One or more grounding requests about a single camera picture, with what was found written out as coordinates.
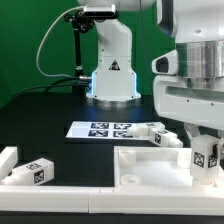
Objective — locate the white fence bar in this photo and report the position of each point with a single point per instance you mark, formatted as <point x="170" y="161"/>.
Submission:
<point x="8" y="160"/>
<point x="125" y="200"/>

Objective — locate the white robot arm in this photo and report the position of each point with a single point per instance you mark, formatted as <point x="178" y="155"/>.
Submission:
<point x="189" y="83"/>

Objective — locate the white square tabletop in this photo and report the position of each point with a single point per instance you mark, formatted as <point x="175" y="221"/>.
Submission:
<point x="159" y="171"/>

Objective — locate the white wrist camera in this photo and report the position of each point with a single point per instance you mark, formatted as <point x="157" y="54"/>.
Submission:
<point x="166" y="64"/>

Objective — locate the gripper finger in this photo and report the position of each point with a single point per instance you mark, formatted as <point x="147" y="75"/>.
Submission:
<point x="220" y="149"/>
<point x="192" y="132"/>

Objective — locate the white marker sheet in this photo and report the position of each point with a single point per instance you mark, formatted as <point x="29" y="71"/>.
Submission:
<point x="101" y="130"/>

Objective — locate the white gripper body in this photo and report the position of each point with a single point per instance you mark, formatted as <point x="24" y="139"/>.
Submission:
<point x="202" y="107"/>

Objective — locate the black camera stand pole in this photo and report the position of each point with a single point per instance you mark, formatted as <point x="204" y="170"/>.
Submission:
<point x="80" y="24"/>

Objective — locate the white left fence bar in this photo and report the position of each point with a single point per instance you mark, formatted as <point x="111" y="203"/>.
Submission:
<point x="8" y="160"/>

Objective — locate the black camera on stand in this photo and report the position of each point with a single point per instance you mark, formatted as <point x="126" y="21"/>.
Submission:
<point x="101" y="12"/>

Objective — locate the white front fence bar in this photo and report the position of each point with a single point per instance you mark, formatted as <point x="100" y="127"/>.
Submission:
<point x="125" y="200"/>

